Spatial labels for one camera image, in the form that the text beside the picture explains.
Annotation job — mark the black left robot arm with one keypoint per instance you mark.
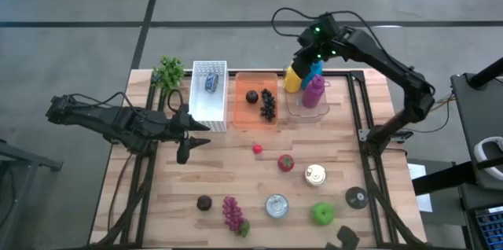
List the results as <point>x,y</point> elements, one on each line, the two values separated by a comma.
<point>110,118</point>

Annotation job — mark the green apple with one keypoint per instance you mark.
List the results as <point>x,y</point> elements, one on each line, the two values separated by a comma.
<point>323,214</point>

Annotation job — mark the clear jar with black lid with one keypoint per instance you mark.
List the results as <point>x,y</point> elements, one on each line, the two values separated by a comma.
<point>357,197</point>

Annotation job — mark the small red strawberry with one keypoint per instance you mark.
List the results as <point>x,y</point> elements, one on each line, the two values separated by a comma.
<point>257,149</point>

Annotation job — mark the black equipment cart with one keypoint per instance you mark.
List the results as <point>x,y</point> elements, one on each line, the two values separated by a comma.
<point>479,104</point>

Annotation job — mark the purple grape bunch with leaf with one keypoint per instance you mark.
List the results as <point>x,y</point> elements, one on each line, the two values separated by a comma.
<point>232,212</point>

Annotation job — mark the black aluminium table frame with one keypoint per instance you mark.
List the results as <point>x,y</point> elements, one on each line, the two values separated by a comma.
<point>358,76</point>

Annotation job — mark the silver corner bracket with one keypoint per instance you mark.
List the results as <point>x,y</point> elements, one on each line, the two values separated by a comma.
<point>364,135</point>

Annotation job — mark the black keyboard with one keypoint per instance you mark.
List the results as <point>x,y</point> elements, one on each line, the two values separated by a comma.
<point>491,230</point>

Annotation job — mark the green artificial plant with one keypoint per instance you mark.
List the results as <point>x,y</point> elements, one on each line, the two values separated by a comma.
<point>169,73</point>

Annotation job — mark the grey side table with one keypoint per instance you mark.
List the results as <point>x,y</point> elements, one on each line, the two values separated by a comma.
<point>35,158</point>

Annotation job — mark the blue plastic squeeze bottle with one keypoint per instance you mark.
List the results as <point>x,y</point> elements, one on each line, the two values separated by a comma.
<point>317,70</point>

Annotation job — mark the white paper sheet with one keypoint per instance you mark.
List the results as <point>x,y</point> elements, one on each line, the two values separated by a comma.
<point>417,171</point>

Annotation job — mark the orange translucent plastic bin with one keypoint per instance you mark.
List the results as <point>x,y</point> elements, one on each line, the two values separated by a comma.
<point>247,116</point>

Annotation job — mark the clear plastic bin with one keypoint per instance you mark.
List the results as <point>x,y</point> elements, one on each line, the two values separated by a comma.
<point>314,113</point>

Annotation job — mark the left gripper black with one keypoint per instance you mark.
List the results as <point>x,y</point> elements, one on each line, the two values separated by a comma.
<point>175,128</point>

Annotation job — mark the white perforated bin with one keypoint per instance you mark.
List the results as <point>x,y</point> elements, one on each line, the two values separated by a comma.
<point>204,104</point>

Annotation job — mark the blue labelled tuna can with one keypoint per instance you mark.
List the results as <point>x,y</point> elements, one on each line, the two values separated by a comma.
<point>277,206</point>
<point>212,83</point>

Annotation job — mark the black grape bunch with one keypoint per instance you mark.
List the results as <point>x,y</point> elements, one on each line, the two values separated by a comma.
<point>268,104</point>

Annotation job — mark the yellow plastic squeeze bottle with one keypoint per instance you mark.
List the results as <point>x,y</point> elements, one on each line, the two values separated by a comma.
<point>291,83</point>

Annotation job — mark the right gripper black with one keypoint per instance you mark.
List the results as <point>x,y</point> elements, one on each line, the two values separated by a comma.
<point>312,47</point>

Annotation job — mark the magenta plastic squeeze bottle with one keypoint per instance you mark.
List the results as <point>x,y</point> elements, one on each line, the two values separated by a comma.
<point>313,94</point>

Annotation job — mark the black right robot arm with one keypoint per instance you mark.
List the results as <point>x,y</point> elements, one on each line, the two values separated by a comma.
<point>385,64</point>

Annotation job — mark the white round device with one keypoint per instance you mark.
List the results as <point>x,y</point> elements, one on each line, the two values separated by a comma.
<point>478,153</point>

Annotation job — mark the red strawberry fruit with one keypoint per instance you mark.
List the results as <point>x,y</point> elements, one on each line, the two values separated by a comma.
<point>285,163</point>

